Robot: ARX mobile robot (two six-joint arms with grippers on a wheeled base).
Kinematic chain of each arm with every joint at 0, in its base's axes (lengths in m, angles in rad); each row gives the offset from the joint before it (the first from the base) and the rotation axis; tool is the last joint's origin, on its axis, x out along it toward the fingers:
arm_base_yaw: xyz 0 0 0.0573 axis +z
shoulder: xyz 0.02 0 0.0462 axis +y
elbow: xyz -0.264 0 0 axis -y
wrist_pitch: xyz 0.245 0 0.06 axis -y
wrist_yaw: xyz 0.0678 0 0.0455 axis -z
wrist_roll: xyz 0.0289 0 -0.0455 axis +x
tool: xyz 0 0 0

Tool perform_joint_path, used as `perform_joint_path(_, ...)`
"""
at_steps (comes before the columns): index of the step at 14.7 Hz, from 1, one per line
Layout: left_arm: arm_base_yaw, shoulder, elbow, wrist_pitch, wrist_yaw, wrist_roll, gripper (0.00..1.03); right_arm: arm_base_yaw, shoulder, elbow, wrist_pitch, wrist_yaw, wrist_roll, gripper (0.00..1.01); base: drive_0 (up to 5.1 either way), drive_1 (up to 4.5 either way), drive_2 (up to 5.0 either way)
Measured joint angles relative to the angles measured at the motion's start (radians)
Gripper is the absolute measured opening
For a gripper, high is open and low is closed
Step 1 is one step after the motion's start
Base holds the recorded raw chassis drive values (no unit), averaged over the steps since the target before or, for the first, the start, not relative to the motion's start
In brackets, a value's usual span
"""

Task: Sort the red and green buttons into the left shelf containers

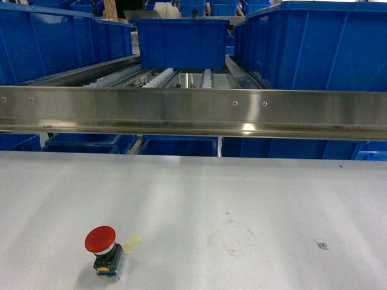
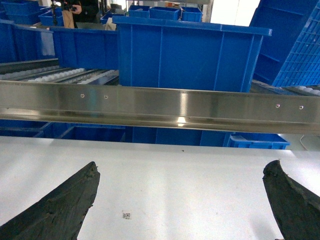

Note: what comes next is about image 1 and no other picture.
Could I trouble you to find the blue bin below shelf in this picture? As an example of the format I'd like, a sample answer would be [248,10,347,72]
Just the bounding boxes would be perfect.
[140,135,219,157]

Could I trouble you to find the small printed code sticker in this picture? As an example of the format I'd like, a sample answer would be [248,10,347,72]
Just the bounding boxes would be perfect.
[314,239,329,250]

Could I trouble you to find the red mushroom push button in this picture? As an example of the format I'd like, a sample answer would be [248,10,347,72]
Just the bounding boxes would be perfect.
[84,225,125,279]

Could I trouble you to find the white roller track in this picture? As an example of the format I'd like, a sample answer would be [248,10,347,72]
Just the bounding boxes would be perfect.
[143,68,174,88]

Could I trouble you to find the yellow tape scrap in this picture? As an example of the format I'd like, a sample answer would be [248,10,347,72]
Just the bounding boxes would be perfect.
[122,234,143,255]

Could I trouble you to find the stainless steel shelf rail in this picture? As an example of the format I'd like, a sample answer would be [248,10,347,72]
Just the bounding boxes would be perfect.
[1,86,386,141]

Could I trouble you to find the large blue bin right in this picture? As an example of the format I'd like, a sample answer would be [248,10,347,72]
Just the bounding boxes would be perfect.
[234,1,386,92]

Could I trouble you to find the small blue bin centre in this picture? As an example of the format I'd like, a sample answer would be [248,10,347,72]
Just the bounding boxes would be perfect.
[134,19,230,69]

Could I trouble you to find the large blue bin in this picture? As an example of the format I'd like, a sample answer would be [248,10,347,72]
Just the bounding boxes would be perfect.
[1,2,132,86]
[234,1,386,92]

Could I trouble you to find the large blue bin left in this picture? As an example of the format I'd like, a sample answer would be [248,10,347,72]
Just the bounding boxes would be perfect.
[1,2,132,86]

